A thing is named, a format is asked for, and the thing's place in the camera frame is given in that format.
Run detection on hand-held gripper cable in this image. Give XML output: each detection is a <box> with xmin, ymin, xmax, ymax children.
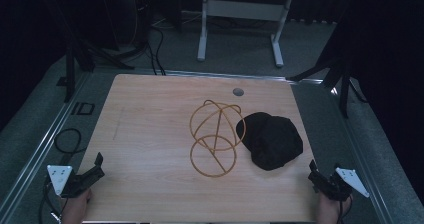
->
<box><xmin>335</xmin><ymin>199</ymin><xmax>354</xmax><ymax>224</ymax></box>
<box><xmin>37</xmin><ymin>176</ymin><xmax>64</xmax><ymax>224</ymax></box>

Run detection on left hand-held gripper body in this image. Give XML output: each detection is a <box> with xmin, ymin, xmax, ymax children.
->
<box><xmin>46</xmin><ymin>164</ymin><xmax>98</xmax><ymax>199</ymax></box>

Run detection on left hand-held gripper cable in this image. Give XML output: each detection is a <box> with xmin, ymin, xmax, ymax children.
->
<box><xmin>37</xmin><ymin>176</ymin><xmax>64</xmax><ymax>224</ymax></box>

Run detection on right hand-held gripper cable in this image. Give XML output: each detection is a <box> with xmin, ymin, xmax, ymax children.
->
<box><xmin>335</xmin><ymin>199</ymin><xmax>354</xmax><ymax>224</ymax></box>

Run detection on silver metal floor rail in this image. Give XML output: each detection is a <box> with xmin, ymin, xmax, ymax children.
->
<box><xmin>0</xmin><ymin>69</ymin><xmax>93</xmax><ymax>218</ymax></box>

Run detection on black cap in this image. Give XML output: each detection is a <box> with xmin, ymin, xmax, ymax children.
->
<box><xmin>235</xmin><ymin>111</ymin><xmax>305</xmax><ymax>172</ymax></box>

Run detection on gold wire hat stand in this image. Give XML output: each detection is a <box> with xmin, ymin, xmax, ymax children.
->
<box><xmin>188</xmin><ymin>99</ymin><xmax>247</xmax><ymax>179</ymax></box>

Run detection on black floor cables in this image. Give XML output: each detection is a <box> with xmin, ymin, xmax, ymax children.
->
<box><xmin>145</xmin><ymin>23</ymin><xmax>167</xmax><ymax>77</ymax></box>

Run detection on person's right hand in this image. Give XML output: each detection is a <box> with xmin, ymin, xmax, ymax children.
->
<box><xmin>315</xmin><ymin>191</ymin><xmax>353</xmax><ymax>224</ymax></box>

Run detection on white metal desk frame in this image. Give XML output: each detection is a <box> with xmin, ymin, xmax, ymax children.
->
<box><xmin>196</xmin><ymin>0</ymin><xmax>296</xmax><ymax>69</ymax></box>

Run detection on black looped floor cable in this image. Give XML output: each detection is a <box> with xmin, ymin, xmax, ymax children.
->
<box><xmin>53</xmin><ymin>127</ymin><xmax>83</xmax><ymax>167</ymax></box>

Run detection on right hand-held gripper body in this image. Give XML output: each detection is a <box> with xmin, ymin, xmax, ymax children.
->
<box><xmin>314</xmin><ymin>166</ymin><xmax>371</xmax><ymax>202</ymax></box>

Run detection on black tripod stand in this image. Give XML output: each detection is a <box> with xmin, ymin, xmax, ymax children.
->
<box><xmin>55</xmin><ymin>0</ymin><xmax>136</xmax><ymax>104</ymax></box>
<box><xmin>287</xmin><ymin>13</ymin><xmax>369</xmax><ymax>120</ymax></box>

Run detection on person's left hand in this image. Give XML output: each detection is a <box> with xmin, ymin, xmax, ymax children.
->
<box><xmin>60</xmin><ymin>188</ymin><xmax>93</xmax><ymax>224</ymax></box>

